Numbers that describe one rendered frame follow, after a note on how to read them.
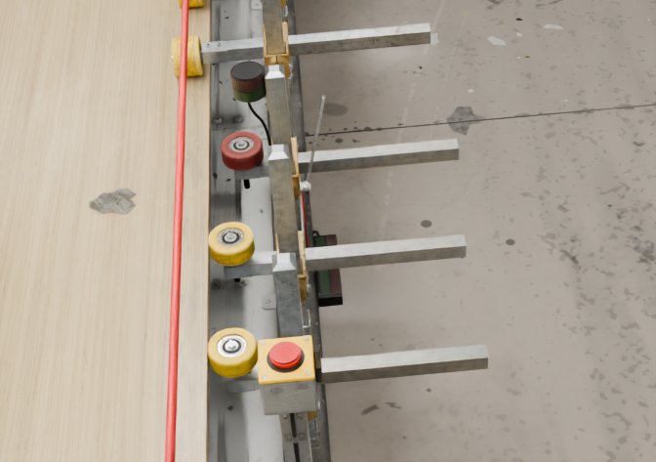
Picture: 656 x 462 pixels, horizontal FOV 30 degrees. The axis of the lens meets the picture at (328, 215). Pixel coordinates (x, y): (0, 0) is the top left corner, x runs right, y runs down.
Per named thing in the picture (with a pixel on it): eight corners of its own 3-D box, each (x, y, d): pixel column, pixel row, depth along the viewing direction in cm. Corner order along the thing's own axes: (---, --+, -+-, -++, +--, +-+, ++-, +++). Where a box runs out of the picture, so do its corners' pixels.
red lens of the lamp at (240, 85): (265, 69, 220) (264, 60, 219) (266, 90, 216) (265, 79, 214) (231, 72, 220) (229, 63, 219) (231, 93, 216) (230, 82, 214)
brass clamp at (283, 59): (291, 41, 254) (289, 21, 251) (294, 80, 244) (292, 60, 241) (262, 44, 254) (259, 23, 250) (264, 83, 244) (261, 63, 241)
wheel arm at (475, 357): (484, 357, 206) (485, 341, 203) (488, 373, 203) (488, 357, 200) (226, 380, 206) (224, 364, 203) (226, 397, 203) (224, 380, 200)
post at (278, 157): (308, 335, 231) (288, 140, 198) (309, 349, 228) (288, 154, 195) (290, 336, 231) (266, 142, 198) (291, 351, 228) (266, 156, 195)
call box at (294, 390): (315, 372, 161) (311, 333, 156) (318, 415, 156) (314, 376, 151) (263, 377, 161) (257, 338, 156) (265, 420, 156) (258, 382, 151)
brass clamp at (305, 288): (307, 249, 226) (306, 230, 222) (311, 304, 216) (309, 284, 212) (274, 252, 225) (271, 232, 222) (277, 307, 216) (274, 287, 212)
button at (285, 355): (301, 347, 155) (300, 338, 154) (303, 371, 153) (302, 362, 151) (269, 350, 155) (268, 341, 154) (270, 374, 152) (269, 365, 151)
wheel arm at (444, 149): (456, 152, 240) (456, 136, 237) (459, 164, 238) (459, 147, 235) (235, 172, 240) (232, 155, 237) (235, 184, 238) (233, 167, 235)
